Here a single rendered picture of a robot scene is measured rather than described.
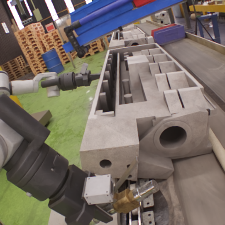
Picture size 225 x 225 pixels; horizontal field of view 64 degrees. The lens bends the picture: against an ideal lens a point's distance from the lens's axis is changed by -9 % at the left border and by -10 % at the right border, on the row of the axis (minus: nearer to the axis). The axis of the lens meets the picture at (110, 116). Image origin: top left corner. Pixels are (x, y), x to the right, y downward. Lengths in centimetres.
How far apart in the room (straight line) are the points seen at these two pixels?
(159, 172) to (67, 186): 34
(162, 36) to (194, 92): 167
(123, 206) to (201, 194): 28
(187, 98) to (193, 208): 32
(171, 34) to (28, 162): 213
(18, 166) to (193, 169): 51
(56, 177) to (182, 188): 40
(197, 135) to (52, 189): 44
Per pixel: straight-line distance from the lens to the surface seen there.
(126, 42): 204
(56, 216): 64
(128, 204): 37
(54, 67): 734
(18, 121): 30
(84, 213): 34
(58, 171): 32
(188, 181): 62
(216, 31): 450
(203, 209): 56
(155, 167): 59
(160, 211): 59
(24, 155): 31
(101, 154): 52
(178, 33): 232
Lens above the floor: 123
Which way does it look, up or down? 27 degrees down
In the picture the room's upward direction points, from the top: 22 degrees counter-clockwise
